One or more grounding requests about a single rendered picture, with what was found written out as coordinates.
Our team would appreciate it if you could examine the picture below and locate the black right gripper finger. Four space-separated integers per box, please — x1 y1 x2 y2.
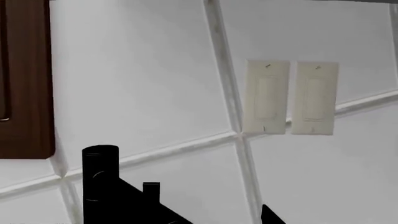
261 203 286 224

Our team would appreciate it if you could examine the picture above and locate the black faucet handle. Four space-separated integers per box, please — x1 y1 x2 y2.
142 182 161 204

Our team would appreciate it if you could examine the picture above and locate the beige wall light switch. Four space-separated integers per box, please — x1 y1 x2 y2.
290 60 340 136
242 58 291 135

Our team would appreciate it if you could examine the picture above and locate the black sink faucet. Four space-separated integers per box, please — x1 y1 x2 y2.
81 144 195 224

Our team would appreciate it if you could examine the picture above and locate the brown wooden cabinet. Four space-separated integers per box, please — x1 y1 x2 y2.
0 0 57 161

